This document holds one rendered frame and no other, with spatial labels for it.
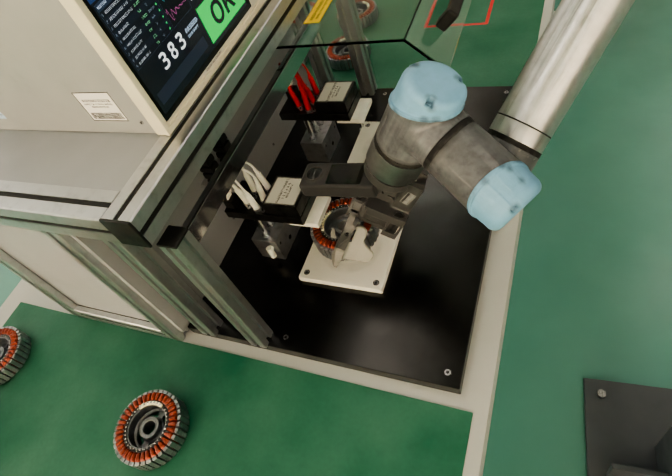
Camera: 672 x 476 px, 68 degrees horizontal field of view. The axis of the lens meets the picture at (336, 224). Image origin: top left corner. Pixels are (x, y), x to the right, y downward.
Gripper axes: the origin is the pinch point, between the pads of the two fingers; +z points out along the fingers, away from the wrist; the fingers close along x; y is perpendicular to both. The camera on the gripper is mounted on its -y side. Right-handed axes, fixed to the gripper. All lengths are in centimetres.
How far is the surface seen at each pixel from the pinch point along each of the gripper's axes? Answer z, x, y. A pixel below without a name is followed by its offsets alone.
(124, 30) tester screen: -29.7, -5.0, -31.2
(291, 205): -5.6, -2.8, -9.1
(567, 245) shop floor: 55, 60, 72
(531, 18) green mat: -4, 71, 23
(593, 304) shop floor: 51, 39, 79
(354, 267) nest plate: 3.0, -4.2, 4.0
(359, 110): -2.9, 23.6, -5.4
